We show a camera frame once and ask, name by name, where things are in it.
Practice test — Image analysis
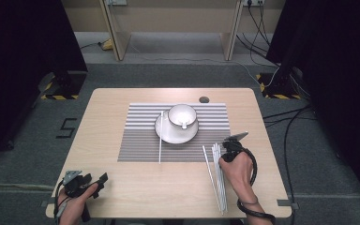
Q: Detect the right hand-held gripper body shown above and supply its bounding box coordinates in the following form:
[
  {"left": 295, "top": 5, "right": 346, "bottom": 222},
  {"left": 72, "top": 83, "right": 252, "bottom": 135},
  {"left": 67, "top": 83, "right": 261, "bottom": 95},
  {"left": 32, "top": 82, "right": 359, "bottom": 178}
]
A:
[{"left": 220, "top": 131, "right": 249, "bottom": 163}]

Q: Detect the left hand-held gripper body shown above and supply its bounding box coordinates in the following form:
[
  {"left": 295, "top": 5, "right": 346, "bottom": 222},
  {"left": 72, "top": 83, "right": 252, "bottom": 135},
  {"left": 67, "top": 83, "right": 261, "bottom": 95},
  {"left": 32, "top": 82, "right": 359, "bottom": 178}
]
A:
[{"left": 62, "top": 170, "right": 93, "bottom": 199}]

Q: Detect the white straw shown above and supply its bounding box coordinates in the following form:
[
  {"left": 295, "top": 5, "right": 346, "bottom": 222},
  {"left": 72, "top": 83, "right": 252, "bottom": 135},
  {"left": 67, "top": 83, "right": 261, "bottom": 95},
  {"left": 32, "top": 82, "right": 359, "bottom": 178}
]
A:
[
  {"left": 217, "top": 143, "right": 229, "bottom": 213},
  {"left": 157, "top": 111, "right": 164, "bottom": 165},
  {"left": 212, "top": 146, "right": 225, "bottom": 215},
  {"left": 202, "top": 144, "right": 224, "bottom": 216},
  {"left": 214, "top": 142, "right": 227, "bottom": 214}
]

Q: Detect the white saucer with dark rim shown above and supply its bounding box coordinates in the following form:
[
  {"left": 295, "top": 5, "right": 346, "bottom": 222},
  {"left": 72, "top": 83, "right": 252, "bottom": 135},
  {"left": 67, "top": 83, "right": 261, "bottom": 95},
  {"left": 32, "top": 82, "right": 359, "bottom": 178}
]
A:
[{"left": 154, "top": 109, "right": 200, "bottom": 145}]

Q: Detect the person's left hand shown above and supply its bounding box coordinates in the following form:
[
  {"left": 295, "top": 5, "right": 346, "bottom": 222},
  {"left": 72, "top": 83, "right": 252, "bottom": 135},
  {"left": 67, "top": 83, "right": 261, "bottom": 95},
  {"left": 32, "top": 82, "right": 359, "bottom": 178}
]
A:
[{"left": 56, "top": 182, "right": 99, "bottom": 225}]

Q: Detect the person's right hand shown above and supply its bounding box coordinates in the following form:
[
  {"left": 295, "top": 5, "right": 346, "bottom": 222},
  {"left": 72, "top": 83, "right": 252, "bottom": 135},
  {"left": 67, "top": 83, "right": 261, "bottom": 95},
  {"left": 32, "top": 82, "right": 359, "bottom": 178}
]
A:
[{"left": 218, "top": 152, "right": 258, "bottom": 206}]

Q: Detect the grey striped placemat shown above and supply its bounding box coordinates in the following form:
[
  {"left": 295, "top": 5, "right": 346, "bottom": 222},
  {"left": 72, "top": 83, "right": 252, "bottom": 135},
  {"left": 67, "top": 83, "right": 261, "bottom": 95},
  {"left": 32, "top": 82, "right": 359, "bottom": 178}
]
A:
[{"left": 117, "top": 102, "right": 236, "bottom": 163}]

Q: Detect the white cup with dark rim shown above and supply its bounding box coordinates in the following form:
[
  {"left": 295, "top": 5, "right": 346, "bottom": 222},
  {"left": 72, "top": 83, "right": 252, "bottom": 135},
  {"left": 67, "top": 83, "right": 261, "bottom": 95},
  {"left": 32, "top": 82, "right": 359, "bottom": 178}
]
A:
[{"left": 167, "top": 103, "right": 198, "bottom": 130}]

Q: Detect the stand base with hazard tape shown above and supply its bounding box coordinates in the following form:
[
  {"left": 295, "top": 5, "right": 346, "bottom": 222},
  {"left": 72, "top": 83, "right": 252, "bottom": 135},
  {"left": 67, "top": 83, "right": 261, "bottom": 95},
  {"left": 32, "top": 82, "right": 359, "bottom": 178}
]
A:
[
  {"left": 40, "top": 70, "right": 88, "bottom": 101},
  {"left": 256, "top": 72, "right": 303, "bottom": 100}
]

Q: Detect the wooden desk side panel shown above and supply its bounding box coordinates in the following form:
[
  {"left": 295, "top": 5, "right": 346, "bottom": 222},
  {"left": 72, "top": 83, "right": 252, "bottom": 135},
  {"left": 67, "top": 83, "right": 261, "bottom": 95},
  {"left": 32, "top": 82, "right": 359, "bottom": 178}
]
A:
[
  {"left": 98, "top": 0, "right": 132, "bottom": 62},
  {"left": 219, "top": 0, "right": 244, "bottom": 62}
]

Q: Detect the dark curtain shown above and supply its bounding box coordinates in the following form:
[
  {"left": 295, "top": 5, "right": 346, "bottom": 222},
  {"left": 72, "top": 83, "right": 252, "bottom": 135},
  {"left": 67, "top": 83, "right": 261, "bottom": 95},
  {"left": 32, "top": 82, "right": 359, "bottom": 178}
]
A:
[
  {"left": 0, "top": 0, "right": 88, "bottom": 170},
  {"left": 265, "top": 0, "right": 360, "bottom": 217}
]

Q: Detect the yellow object on floor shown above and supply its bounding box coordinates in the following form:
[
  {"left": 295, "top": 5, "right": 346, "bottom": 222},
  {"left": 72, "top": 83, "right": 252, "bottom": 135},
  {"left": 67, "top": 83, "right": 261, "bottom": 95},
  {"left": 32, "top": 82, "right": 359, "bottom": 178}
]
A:
[{"left": 101, "top": 37, "right": 113, "bottom": 52}]

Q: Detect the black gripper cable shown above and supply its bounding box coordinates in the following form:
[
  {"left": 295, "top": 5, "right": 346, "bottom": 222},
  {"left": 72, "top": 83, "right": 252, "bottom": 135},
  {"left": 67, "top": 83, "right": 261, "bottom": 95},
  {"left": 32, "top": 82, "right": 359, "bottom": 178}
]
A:
[
  {"left": 52, "top": 180, "right": 66, "bottom": 225},
  {"left": 236, "top": 146, "right": 277, "bottom": 225}
]

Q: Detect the white floor cable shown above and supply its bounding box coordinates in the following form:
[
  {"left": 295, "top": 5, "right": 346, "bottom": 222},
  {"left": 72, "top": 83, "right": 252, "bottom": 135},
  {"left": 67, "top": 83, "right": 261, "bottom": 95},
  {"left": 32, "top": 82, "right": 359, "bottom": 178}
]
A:
[{"left": 130, "top": 45, "right": 280, "bottom": 88}]

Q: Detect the black socket cable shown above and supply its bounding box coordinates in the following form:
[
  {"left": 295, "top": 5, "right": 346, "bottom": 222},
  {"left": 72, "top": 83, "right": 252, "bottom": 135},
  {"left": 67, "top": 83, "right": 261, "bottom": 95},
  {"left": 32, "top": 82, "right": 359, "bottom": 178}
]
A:
[
  {"left": 247, "top": 4, "right": 272, "bottom": 48},
  {"left": 235, "top": 33, "right": 279, "bottom": 68}
]

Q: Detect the thin black floor cable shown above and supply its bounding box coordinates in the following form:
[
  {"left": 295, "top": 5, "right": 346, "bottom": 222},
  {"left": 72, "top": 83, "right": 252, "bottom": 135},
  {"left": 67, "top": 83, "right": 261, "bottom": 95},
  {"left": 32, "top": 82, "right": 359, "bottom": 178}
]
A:
[{"left": 79, "top": 41, "right": 104, "bottom": 51}]

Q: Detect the wall socket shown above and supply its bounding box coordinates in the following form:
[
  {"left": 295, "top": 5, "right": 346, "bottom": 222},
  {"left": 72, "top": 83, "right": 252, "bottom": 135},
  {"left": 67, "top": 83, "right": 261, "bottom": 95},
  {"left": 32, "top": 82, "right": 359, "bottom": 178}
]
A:
[
  {"left": 243, "top": 0, "right": 266, "bottom": 8},
  {"left": 104, "top": 0, "right": 128, "bottom": 7}
]

